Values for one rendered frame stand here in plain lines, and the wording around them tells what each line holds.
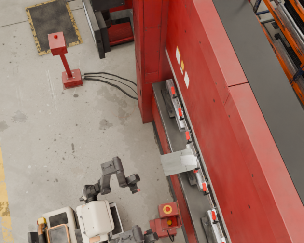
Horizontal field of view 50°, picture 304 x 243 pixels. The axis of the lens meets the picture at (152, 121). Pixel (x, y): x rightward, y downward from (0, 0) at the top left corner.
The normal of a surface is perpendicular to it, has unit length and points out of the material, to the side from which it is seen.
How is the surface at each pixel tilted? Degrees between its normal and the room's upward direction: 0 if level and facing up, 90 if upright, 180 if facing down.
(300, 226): 0
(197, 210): 0
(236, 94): 0
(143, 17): 90
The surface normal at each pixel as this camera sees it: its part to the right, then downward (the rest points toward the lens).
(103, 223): 0.65, -0.50
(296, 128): 0.01, -0.43
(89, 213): -0.70, -0.08
